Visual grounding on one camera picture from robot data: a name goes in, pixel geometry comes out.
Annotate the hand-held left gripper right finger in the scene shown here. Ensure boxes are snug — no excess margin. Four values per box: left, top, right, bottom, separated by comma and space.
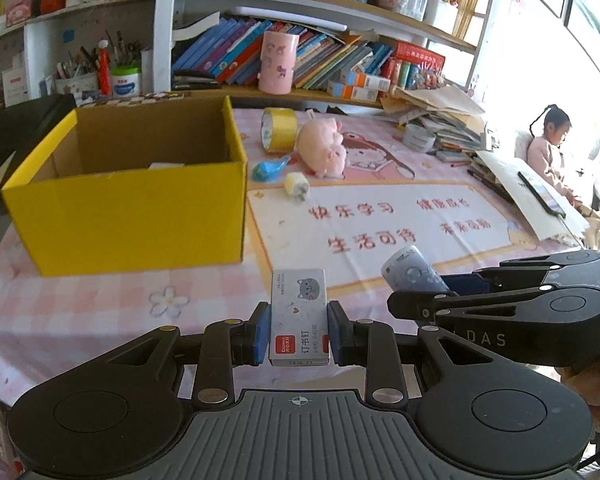
327, 301, 493, 409

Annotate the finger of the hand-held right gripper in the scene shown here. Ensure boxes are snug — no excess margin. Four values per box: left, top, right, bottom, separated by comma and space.
447, 250, 600, 295
387, 284, 600, 324

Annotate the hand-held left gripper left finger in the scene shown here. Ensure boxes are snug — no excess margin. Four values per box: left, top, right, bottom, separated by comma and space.
94, 302, 273, 411

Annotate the grey printed staple box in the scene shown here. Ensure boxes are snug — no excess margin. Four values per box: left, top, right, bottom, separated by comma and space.
269, 268, 329, 367

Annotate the yellow cardboard box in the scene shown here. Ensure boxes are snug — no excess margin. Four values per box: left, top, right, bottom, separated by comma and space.
1, 95, 248, 277

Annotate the pink plush pig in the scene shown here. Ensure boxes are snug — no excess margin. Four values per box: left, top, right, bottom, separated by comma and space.
294, 117, 347, 179

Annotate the yellow tape roll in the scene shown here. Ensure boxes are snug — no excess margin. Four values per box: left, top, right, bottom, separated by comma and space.
260, 107, 298, 153

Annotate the pink checked cloth desktop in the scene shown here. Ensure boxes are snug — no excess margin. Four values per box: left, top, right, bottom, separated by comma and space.
0, 102, 588, 396

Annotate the person's right hand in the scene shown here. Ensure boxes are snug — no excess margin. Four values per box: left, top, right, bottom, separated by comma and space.
555, 355, 600, 433

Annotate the large white paper sheet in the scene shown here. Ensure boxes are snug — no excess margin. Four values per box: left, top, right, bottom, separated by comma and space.
475, 150, 588, 243

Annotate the small cream grey object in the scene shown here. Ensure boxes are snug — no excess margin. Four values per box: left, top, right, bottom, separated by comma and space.
285, 172, 309, 205

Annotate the blue whale toy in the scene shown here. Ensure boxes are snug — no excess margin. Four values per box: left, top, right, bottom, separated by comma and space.
252, 156, 292, 183

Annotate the grey tape roll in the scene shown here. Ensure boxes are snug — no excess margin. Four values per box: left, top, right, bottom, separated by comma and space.
404, 124, 437, 152

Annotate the lollipop bundle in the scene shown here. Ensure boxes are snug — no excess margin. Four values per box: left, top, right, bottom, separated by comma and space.
410, 62, 446, 92

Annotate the black stapler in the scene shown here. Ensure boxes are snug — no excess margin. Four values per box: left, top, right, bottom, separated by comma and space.
172, 75, 221, 92

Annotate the white storage bin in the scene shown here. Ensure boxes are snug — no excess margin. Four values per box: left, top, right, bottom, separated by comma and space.
425, 0, 458, 33

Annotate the stack of yellow workbooks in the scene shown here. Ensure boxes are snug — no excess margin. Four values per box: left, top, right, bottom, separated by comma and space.
452, 0, 483, 41

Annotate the pink printed cylinder cup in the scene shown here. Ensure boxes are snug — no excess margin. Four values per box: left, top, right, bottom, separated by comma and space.
258, 31, 299, 95

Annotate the row of colourful books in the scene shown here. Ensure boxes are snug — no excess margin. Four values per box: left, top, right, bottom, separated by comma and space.
172, 17, 396, 92

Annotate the white jar green lid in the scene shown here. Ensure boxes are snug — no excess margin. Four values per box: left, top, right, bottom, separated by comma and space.
111, 66, 143, 97

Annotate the clear bin with pens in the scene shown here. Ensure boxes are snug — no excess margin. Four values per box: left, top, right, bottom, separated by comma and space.
380, 0, 428, 21

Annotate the red tassel ornament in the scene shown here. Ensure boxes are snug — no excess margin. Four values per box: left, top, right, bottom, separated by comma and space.
97, 49, 112, 96

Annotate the pen holder with pens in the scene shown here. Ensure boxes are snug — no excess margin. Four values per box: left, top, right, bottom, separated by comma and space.
55, 30, 101, 96

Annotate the thick white book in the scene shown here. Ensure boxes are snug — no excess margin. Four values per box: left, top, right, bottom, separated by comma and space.
172, 10, 221, 41

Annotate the white tube lamp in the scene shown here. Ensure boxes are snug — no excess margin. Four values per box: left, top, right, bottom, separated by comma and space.
234, 6, 348, 31

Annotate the white bookshelf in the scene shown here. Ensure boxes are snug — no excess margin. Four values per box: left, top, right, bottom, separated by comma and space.
0, 0, 498, 111

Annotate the black keyboard piano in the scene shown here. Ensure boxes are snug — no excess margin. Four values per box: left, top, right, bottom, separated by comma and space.
0, 92, 78, 206

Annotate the red white carton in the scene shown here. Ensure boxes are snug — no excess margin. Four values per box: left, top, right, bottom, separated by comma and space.
1, 67, 30, 106

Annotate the small pink box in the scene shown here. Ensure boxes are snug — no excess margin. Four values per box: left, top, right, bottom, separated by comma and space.
5, 2, 33, 26

